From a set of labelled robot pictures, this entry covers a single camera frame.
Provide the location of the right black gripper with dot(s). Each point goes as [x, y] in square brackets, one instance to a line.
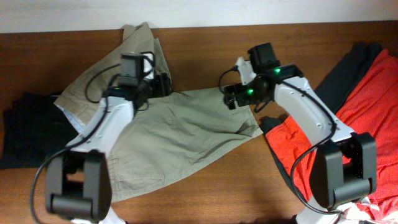
[238, 97]

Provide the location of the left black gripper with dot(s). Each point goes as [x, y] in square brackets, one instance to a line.
[162, 85]

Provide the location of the khaki shorts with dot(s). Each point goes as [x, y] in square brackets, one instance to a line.
[172, 138]

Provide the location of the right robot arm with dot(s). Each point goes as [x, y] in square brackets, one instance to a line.
[344, 169]

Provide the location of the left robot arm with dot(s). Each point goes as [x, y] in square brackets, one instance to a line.
[78, 186]

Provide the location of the black garment under pile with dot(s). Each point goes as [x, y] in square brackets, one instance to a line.
[339, 81]

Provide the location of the red shorts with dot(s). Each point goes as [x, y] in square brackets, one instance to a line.
[370, 108]

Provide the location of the folded black pants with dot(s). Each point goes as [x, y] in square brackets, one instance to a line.
[34, 130]

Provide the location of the red white patterned garment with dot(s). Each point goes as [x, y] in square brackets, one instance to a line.
[360, 213]

